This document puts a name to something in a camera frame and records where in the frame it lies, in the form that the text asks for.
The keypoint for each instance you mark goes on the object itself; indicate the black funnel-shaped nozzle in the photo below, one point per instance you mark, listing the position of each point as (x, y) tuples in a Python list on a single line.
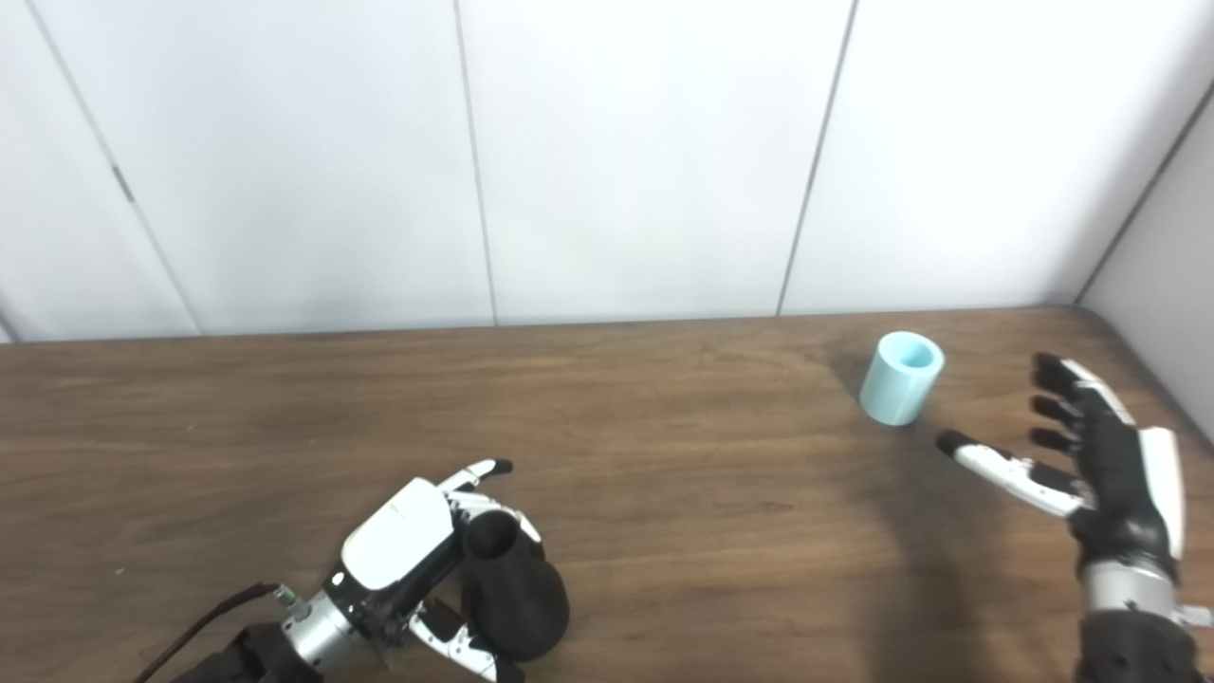
[(517, 598)]

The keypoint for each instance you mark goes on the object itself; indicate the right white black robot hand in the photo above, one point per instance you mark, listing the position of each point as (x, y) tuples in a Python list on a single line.
[(1124, 484)]

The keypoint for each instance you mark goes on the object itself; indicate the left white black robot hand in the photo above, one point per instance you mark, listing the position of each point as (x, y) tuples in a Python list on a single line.
[(398, 536)]

